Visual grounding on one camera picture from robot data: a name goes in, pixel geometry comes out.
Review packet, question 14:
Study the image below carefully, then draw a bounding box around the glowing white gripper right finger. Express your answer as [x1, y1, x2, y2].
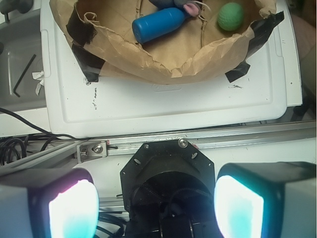
[214, 162, 317, 238]

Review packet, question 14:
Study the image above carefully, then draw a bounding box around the white plastic tray lid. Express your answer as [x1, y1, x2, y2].
[40, 0, 302, 138]

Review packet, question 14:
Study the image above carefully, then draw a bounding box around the grey plush mouse toy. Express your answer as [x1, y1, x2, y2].
[149, 0, 201, 17]

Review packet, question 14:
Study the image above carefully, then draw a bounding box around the glowing white gripper left finger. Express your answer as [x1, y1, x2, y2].
[0, 168, 99, 238]

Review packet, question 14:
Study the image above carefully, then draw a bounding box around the metal rail bracket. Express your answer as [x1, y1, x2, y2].
[76, 141, 107, 163]

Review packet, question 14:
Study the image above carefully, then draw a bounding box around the black allen key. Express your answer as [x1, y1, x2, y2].
[13, 54, 37, 98]

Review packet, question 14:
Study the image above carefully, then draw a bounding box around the brown paper bag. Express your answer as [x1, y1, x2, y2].
[49, 0, 283, 84]

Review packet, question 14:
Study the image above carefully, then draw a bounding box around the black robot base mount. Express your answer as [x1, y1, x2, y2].
[120, 139, 220, 238]

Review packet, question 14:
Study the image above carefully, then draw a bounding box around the aluminium rail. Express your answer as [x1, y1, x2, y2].
[1, 120, 317, 177]

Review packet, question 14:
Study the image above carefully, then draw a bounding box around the blue plastic bottle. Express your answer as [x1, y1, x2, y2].
[132, 7, 190, 44]

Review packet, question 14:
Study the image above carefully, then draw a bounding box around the green dimpled ball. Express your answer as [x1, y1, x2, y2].
[217, 2, 244, 31]

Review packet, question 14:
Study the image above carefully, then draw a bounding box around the black cable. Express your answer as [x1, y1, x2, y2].
[0, 107, 82, 169]

